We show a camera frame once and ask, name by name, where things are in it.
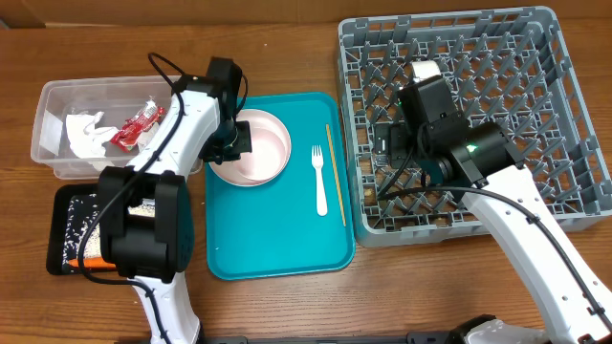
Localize large pink plate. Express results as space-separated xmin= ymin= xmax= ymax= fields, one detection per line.
xmin=208 ymin=109 xmax=292 ymax=186

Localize white bowl with peanuts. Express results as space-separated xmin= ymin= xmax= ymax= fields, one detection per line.
xmin=410 ymin=60 xmax=442 ymax=83

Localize white plastic fork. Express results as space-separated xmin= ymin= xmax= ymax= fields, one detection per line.
xmin=312 ymin=145 xmax=328 ymax=216

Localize red snack wrapper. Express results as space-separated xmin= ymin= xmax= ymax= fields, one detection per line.
xmin=110 ymin=99 xmax=165 ymax=153

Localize orange carrot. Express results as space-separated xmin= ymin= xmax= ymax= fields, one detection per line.
xmin=68 ymin=257 xmax=116 ymax=270

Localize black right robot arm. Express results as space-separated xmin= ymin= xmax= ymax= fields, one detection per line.
xmin=397 ymin=75 xmax=611 ymax=343

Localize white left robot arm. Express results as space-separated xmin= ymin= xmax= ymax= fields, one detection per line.
xmin=91 ymin=57 xmax=252 ymax=343

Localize grey dishwasher rack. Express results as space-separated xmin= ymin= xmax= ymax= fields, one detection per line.
xmin=338 ymin=6 xmax=611 ymax=247

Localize wooden chopstick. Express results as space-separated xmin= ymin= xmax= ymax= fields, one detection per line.
xmin=326 ymin=123 xmax=346 ymax=226

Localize teal plastic tray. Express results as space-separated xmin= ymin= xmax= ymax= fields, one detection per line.
xmin=206 ymin=92 xmax=356 ymax=280

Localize clear plastic bin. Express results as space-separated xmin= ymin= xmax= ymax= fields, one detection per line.
xmin=30 ymin=75 xmax=206 ymax=181

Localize spilled rice and peanuts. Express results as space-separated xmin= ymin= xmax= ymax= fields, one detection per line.
xmin=61 ymin=193 xmax=157 ymax=269

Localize black tray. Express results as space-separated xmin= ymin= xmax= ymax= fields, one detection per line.
xmin=45 ymin=183 xmax=188 ymax=276

